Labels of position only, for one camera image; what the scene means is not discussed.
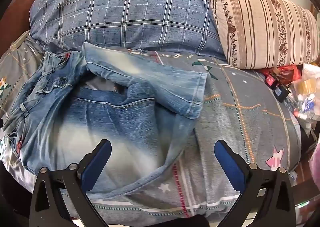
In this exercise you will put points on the pile of clear plastic bags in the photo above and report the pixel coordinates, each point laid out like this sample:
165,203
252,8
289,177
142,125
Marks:
307,102

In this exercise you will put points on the striped floral pillow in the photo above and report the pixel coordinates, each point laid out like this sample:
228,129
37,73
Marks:
262,29

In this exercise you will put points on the grey printed bed sheet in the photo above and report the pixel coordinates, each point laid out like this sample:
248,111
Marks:
237,122

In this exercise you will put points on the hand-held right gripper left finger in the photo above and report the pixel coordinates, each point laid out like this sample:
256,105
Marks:
96,164

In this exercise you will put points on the red plastic bag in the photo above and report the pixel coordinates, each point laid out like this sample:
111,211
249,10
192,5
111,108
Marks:
287,73

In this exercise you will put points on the blue denim pants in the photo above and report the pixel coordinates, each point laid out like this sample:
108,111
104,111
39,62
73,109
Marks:
112,122

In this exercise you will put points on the pink cloth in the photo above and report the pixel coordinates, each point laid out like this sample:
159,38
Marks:
315,167

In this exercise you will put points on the black charger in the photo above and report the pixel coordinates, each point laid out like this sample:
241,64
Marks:
280,92

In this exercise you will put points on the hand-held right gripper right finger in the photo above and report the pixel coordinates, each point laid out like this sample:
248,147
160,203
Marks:
230,164

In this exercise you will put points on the brown upholstered headboard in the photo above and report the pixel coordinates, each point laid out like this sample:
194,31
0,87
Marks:
17,12

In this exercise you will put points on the blue plaid pillow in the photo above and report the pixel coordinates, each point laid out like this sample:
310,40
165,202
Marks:
137,17

